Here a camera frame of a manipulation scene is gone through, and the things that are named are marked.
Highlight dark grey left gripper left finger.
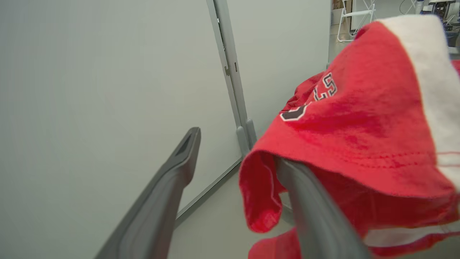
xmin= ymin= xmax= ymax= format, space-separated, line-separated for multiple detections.
xmin=95 ymin=127 xmax=201 ymax=259

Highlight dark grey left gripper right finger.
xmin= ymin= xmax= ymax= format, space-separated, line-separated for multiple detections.
xmin=276 ymin=158 xmax=371 ymax=259

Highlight red white shirt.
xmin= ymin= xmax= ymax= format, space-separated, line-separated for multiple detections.
xmin=239 ymin=14 xmax=460 ymax=259

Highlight grey partition base rail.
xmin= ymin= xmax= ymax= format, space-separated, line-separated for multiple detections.
xmin=175 ymin=158 xmax=242 ymax=228

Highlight white folding frame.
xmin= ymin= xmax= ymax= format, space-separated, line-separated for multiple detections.
xmin=337 ymin=0 xmax=376 ymax=43

